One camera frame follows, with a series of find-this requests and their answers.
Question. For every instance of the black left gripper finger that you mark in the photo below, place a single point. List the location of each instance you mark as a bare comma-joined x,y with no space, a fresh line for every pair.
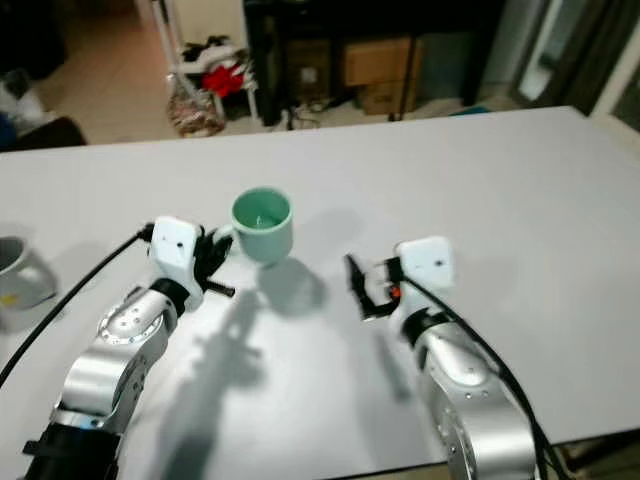
203,255
219,258

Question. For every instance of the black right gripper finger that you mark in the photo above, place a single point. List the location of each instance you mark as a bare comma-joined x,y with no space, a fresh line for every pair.
358,285
393,280

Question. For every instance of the teal mug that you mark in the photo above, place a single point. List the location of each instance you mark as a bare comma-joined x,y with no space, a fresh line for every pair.
263,232

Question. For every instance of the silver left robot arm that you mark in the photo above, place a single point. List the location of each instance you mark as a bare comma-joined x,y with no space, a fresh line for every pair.
115,365

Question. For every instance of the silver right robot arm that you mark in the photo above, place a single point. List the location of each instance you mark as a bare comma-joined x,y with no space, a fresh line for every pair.
470,400

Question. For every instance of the red cloth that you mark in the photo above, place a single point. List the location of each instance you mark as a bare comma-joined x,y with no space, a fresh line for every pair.
223,80

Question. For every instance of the grey mug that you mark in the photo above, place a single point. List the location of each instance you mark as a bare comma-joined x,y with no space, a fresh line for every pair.
22,275

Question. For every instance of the black chair back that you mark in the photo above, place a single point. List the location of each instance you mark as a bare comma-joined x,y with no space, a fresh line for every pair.
50,134

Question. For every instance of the small cardboard box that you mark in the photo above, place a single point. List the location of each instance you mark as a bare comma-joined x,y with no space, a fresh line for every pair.
307,70

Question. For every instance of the large cardboard box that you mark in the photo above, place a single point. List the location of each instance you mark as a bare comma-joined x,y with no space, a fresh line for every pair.
380,70

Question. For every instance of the white metal rack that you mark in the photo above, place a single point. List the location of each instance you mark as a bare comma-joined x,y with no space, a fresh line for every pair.
170,45

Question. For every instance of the black shelf unit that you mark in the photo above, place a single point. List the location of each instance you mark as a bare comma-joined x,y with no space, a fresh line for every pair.
455,50

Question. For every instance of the white plastic bag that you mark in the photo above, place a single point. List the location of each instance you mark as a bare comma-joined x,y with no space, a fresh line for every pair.
20,98

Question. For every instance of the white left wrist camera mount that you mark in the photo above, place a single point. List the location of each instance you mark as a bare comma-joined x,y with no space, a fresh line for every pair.
172,245

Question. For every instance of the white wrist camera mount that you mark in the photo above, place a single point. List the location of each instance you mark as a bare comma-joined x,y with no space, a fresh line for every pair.
425,262
172,245

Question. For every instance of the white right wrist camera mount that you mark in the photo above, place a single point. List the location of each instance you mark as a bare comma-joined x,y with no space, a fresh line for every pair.
425,262

